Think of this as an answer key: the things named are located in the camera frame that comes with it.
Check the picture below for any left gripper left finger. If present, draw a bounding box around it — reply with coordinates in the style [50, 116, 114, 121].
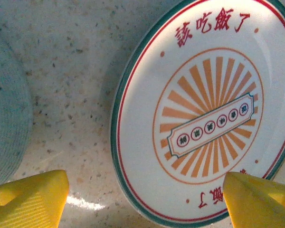
[0, 169, 69, 228]

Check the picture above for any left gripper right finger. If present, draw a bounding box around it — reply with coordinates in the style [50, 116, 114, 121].
[222, 171, 285, 228]

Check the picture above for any white plate orange sunburst print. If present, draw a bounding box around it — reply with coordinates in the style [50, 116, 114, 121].
[110, 0, 285, 228]

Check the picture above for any round white ribbed disc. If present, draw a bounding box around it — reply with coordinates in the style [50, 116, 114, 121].
[0, 30, 34, 188]

